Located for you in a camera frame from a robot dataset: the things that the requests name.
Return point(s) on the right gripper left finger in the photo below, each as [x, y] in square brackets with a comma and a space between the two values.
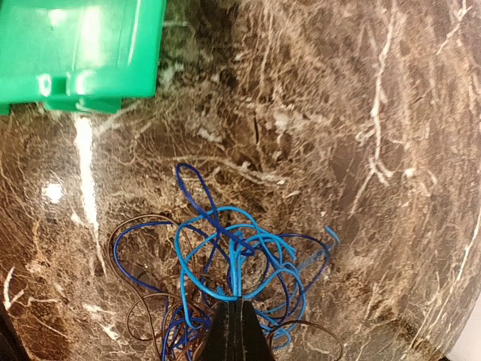
[219, 342]

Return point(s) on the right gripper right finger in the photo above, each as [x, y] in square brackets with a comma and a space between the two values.
[249, 341]

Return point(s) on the right green plastic bin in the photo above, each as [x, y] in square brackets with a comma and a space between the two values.
[79, 56]

